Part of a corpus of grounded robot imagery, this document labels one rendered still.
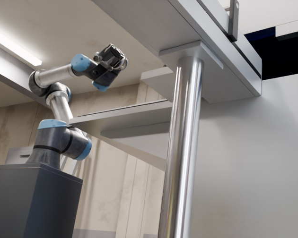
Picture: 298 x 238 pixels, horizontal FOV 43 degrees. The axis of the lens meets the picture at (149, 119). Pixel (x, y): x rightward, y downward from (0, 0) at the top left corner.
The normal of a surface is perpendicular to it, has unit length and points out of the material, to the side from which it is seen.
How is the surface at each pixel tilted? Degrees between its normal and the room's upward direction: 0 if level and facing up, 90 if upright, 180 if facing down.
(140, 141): 90
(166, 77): 180
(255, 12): 90
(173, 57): 180
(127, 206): 90
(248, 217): 90
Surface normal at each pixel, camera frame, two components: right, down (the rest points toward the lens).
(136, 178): -0.52, -0.38
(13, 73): 0.85, -0.10
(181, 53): -0.13, 0.92
